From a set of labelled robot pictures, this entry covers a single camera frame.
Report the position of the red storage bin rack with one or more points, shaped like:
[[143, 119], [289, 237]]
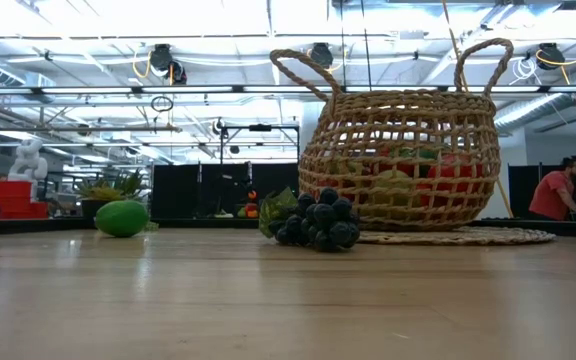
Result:
[[13, 200]]

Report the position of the red bell pepper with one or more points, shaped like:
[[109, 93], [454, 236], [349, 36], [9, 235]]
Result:
[[403, 169]]

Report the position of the person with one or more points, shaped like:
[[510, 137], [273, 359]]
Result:
[[550, 195]]

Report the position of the dark grape bunch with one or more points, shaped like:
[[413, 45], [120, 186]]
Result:
[[325, 215]]

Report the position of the white robot statue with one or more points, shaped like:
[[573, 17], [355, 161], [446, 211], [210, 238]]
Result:
[[28, 165]]

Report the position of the small green lime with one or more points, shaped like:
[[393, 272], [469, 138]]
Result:
[[121, 219]]

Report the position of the silver ceiling duct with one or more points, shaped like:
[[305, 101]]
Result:
[[538, 110]]

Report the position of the round woven placemat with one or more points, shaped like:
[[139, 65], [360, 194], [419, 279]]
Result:
[[468, 236]]

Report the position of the black metal frame stand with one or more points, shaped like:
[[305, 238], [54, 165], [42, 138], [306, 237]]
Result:
[[260, 128]]

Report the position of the red apple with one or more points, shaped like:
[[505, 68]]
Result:
[[448, 171]]

